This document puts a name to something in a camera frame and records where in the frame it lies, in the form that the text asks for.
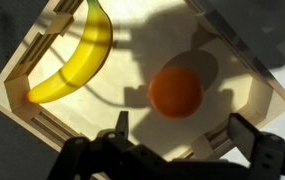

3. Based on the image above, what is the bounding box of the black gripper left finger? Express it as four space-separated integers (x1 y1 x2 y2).
47 111 169 180

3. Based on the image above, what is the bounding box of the yellow toy banana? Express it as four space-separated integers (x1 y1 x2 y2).
26 0 113 103

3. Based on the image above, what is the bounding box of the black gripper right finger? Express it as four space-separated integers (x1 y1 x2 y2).
227 113 285 180

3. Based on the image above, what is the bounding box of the wooden slatted tray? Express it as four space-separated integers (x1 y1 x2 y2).
0 0 285 160

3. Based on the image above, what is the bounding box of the toy orange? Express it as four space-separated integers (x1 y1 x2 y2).
148 67 203 119

